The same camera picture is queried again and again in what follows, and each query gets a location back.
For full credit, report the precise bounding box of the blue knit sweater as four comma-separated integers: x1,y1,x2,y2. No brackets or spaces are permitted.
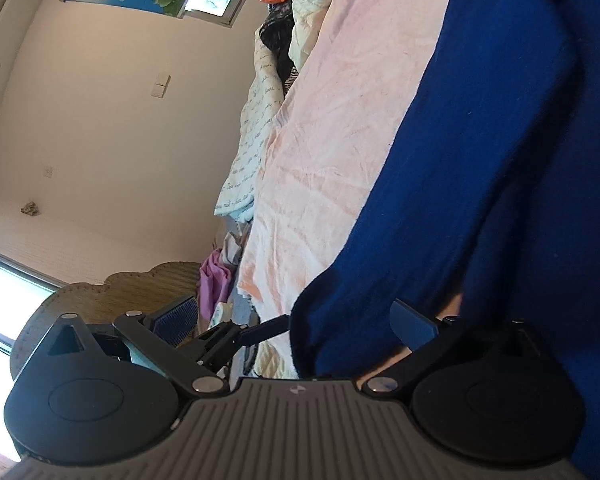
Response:
290,0,600,479

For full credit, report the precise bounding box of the wooden headboard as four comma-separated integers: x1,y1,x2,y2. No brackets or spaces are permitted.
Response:
9,261,200,377

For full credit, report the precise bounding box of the purple cloth beside bed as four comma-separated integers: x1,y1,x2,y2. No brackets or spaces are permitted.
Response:
198,248,233,328

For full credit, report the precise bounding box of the pink floral bed blanket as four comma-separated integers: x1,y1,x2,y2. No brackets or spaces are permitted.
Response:
237,0,464,380

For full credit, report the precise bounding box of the white patterned quilt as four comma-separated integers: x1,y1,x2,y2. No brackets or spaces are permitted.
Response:
214,32,284,223

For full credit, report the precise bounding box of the wall light switch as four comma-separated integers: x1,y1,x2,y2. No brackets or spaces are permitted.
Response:
150,73,171,99

